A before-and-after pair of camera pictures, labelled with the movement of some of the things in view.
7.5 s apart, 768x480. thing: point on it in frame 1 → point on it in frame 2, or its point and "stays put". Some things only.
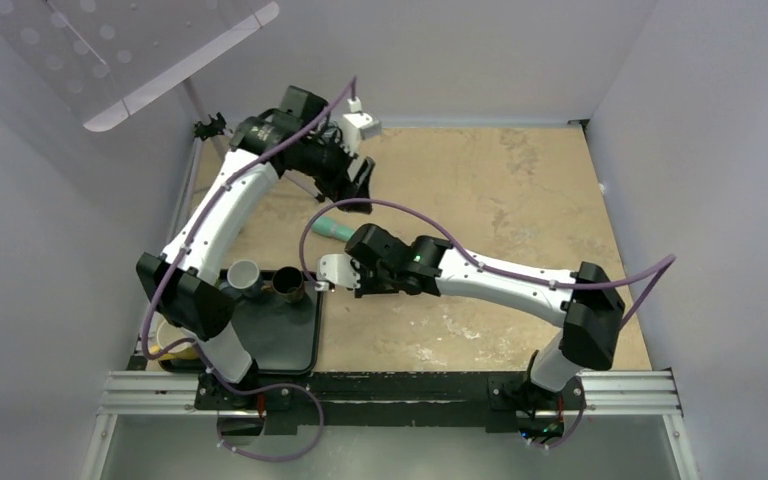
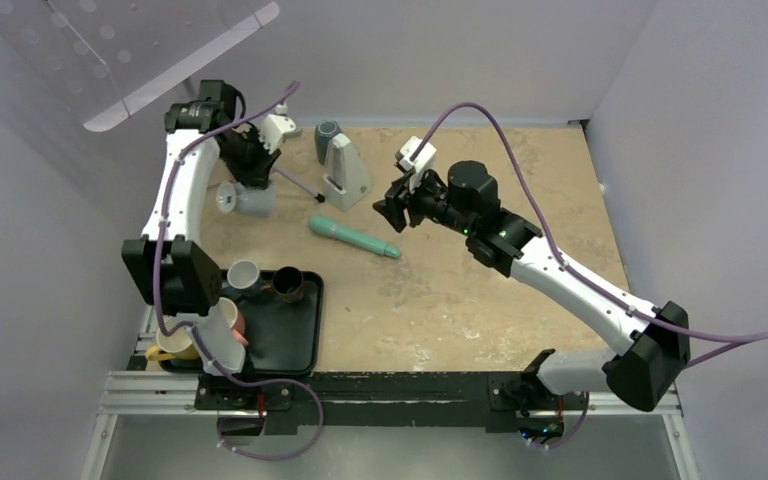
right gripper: (366, 287) → (392, 208)
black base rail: (290, 400) stays put
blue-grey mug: (243, 279) stays put
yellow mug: (168, 334) stays put
